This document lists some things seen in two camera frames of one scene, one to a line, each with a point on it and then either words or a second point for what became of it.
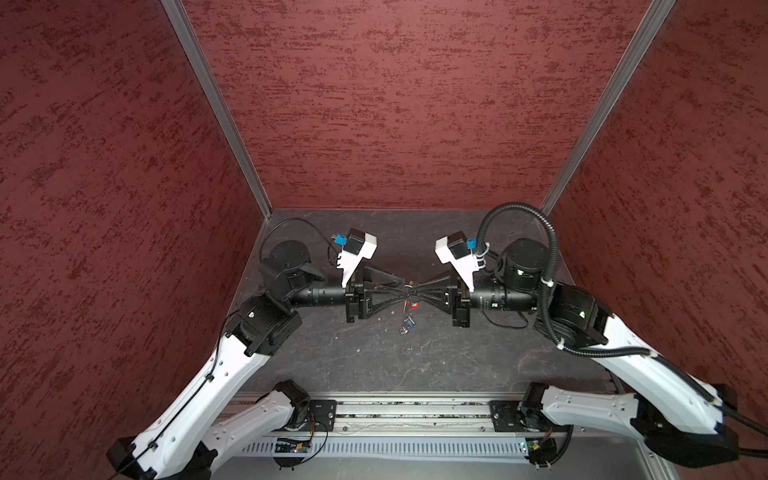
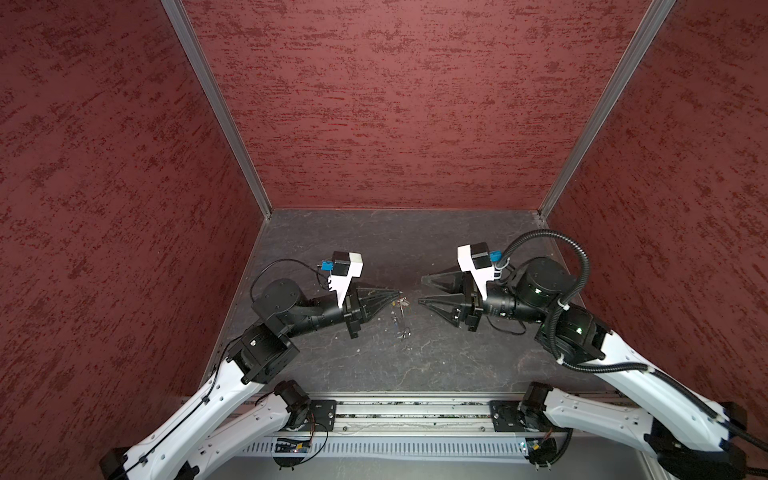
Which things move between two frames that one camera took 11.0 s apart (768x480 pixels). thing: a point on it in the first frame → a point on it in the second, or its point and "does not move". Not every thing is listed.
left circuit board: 289,447 does not move
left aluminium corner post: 218,98 does not move
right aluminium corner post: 619,79 does not move
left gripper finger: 379,277 → 370,295
